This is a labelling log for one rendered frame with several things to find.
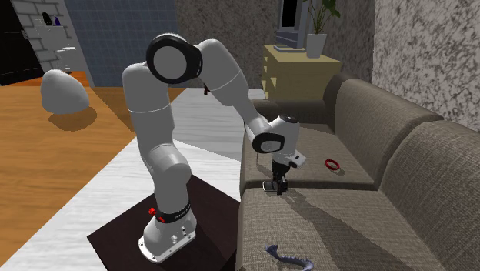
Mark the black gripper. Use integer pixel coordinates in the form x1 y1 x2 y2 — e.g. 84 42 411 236
271 159 292 196

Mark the blue-grey curved jaw-shaped object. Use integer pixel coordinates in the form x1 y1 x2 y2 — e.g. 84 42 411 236
264 243 315 271

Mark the dark robot stand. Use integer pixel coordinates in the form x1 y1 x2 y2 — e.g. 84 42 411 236
86 173 242 271

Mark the grey-brown fabric sofa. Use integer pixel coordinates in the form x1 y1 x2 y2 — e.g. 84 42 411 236
235 72 480 271

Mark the pale yellow chest of drawers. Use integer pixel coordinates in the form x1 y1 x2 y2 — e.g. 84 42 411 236
261 43 343 101

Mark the potted plant in white pot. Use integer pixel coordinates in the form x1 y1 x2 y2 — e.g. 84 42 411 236
302 0 342 59

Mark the white rounded beanbag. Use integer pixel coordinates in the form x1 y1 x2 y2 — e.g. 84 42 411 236
39 69 91 115

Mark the white brick shelf unit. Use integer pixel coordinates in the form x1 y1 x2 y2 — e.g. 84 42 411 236
10 0 95 88

